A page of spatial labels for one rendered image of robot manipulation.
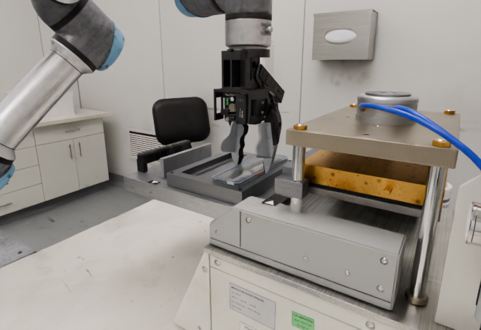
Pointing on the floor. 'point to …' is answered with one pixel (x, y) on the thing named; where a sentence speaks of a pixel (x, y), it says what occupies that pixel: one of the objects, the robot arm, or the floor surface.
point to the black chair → (180, 119)
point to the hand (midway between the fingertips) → (253, 162)
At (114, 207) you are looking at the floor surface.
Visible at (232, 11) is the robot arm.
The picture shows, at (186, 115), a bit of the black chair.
